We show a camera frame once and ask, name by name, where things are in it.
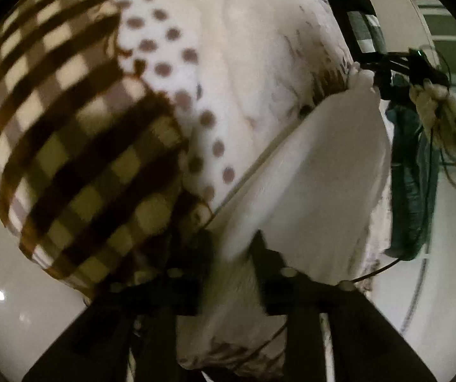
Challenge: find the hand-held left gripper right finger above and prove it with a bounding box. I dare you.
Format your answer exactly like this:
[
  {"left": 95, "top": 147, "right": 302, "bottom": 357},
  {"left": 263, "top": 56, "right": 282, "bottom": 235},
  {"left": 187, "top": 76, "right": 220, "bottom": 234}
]
[{"left": 249, "top": 229, "right": 439, "bottom": 382}]

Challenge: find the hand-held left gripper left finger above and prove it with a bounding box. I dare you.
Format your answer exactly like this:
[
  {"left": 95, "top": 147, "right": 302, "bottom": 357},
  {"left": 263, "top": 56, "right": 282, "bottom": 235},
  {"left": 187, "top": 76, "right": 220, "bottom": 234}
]
[{"left": 21, "top": 229, "right": 214, "bottom": 382}]

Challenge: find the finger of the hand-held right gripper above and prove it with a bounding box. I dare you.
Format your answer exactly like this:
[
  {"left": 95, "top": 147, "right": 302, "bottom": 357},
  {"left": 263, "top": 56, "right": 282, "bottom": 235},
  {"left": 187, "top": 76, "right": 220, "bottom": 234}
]
[
  {"left": 358, "top": 53, "right": 409, "bottom": 71},
  {"left": 372, "top": 69, "right": 395, "bottom": 101}
]

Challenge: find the small white garment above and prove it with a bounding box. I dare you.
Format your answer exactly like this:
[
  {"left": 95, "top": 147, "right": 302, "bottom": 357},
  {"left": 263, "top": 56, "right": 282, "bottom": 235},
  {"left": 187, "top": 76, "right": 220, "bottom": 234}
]
[{"left": 208, "top": 61, "right": 392, "bottom": 287}]

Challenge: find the person's right hand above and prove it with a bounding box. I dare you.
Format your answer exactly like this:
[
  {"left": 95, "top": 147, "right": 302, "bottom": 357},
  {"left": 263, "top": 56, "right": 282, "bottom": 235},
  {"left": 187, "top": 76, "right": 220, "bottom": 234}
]
[{"left": 409, "top": 80, "right": 456, "bottom": 160}]

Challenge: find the dark striped cloth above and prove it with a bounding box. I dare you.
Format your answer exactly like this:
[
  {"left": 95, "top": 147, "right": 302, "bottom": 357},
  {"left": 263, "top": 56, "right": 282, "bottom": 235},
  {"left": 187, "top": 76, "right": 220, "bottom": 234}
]
[{"left": 322, "top": 0, "right": 386, "bottom": 55}]

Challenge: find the teal cloth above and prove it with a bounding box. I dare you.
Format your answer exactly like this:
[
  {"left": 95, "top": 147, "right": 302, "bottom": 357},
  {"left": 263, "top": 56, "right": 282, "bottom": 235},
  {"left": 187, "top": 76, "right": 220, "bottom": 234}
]
[{"left": 385, "top": 75, "right": 440, "bottom": 262}]

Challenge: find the brown checked dotted blanket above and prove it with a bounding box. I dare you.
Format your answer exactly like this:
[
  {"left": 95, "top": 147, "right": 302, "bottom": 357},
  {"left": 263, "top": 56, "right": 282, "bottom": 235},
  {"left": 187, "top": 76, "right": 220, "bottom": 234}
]
[{"left": 0, "top": 0, "right": 392, "bottom": 379}]

